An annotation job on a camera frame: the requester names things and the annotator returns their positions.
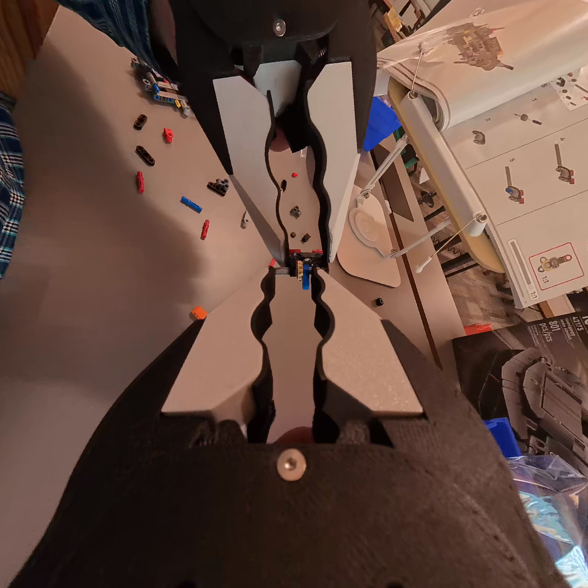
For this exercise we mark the black grey lego connector block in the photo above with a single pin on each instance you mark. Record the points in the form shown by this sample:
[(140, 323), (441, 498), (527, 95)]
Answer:
[(217, 187)]

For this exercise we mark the red lego connector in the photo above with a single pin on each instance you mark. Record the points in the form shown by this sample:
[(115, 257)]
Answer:
[(168, 135)]

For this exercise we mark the short blue lego pin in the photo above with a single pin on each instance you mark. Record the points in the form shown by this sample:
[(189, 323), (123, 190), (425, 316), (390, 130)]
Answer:
[(306, 278)]

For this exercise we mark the large black lego chassis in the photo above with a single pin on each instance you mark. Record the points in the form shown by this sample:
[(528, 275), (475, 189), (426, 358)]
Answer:
[(160, 87)]

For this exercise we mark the clear plastic bag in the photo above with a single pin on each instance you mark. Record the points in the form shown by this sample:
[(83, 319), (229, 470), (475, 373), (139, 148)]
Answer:
[(546, 519)]

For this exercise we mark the long blue lego pin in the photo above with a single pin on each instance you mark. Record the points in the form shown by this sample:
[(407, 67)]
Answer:
[(191, 204)]

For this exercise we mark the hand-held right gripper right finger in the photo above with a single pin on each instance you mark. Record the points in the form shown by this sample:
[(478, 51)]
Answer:
[(372, 367)]

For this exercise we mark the black lego box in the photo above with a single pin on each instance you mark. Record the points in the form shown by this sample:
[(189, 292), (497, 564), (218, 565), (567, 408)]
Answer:
[(542, 381)]

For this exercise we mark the lego instruction booklet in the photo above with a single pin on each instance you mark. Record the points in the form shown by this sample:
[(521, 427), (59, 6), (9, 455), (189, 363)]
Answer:
[(528, 138)]

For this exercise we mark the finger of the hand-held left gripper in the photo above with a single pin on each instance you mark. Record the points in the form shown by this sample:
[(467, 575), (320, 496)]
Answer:
[(340, 138), (243, 128)]

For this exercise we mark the long red lego pin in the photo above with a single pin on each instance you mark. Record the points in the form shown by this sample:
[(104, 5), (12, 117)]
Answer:
[(205, 229), (140, 182)]

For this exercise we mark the person's left hand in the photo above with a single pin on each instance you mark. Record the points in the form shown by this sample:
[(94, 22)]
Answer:
[(278, 140)]

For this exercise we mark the orange lego piece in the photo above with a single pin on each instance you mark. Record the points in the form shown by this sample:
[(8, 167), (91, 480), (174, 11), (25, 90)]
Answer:
[(199, 313)]

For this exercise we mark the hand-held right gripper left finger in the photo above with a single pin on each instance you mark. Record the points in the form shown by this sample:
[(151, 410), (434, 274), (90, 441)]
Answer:
[(216, 367)]

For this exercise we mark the light grey lego beam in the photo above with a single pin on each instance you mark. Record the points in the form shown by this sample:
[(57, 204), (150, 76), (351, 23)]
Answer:
[(245, 219)]

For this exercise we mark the small black lego assembly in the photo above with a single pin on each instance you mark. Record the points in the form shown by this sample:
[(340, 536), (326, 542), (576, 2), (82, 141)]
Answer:
[(307, 258)]

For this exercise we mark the blue plastic container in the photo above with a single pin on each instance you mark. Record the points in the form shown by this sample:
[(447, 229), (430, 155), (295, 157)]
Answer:
[(379, 121)]

